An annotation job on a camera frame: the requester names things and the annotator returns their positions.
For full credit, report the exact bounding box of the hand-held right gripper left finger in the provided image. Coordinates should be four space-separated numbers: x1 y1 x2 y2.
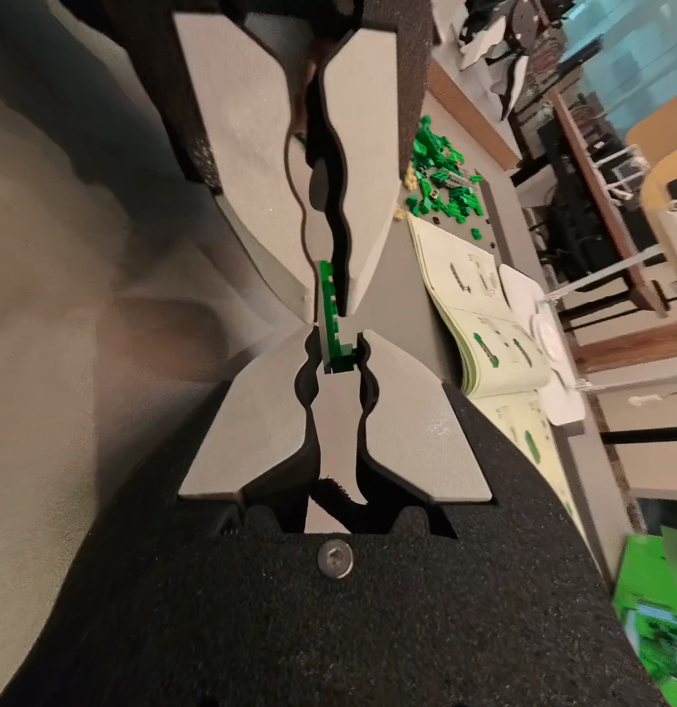
177 325 323 503

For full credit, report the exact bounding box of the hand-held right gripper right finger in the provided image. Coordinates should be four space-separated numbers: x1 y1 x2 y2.
355 328 494 506

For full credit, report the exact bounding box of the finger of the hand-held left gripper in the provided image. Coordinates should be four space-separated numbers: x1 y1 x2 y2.
173 12 320 325
305 28 406 318

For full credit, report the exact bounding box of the green and grey brick assembly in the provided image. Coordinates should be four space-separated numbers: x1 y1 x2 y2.
318 260 357 375

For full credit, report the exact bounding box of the grey desk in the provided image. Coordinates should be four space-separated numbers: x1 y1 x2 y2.
0 0 638 707

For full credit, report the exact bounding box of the pile of green bricks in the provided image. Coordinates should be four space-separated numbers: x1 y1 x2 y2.
402 115 485 241

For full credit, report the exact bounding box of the white and black object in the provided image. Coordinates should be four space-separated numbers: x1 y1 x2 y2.
457 0 538 121

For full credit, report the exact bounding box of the open instruction booklet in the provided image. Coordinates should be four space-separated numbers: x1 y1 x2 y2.
407 212 590 545

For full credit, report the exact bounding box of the white tray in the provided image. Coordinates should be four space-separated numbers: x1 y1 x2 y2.
498 264 587 426

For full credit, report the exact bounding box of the brown wooden table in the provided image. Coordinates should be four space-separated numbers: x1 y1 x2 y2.
548 88 677 376

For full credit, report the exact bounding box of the green toy box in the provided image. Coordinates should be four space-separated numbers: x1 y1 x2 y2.
612 527 677 707

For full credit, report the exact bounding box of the tan curved chair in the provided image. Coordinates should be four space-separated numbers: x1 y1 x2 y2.
626 105 677 288

